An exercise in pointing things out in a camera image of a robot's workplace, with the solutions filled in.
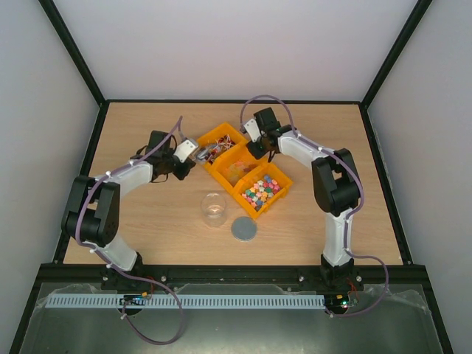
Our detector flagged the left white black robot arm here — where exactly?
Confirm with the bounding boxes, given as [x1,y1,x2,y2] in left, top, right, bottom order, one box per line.
[61,131,198,280]

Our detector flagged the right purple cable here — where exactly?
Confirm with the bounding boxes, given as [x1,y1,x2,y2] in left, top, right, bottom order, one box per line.
[240,94,390,319]

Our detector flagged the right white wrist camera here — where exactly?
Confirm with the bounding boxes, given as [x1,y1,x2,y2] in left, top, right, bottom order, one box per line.
[240,118,261,142]

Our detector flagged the metal scoop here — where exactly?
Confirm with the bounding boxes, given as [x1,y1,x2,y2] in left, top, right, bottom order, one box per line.
[195,145,223,164]

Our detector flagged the yellow bin with gummies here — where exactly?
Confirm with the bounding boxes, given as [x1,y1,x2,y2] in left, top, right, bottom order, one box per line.
[209,143,268,195]

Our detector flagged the grey round jar lid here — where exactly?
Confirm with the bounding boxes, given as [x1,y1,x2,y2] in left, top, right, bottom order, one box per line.
[231,217,257,242]

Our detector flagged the yellow bin with lollipops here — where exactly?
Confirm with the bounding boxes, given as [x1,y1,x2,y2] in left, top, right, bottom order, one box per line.
[195,122,247,171]

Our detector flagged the black front mounting rail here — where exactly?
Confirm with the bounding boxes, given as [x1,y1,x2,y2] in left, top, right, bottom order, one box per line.
[34,263,430,293]

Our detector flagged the yellow bin with colourful candies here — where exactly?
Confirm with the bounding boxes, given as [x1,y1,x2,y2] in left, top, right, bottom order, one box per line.
[232,162,293,220]

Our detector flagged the grey slotted cable duct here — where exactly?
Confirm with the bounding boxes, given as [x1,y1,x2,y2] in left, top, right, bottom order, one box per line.
[45,294,325,310]

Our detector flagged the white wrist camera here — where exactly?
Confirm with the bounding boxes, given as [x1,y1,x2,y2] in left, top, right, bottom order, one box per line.
[240,118,261,142]
[173,139,199,163]

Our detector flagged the clear plastic jar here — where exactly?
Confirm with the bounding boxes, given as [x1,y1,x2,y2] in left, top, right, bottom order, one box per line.
[201,192,226,227]

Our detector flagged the purple cable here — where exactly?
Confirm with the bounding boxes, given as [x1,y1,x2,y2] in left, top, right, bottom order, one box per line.
[240,94,390,319]
[74,115,184,346]

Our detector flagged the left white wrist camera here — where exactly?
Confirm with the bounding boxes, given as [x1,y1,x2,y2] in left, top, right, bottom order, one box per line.
[173,139,199,163]

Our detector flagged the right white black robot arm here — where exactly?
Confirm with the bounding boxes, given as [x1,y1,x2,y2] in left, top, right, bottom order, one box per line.
[240,108,364,289]

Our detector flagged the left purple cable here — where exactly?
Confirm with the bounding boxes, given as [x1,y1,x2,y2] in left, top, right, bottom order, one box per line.
[74,115,184,346]

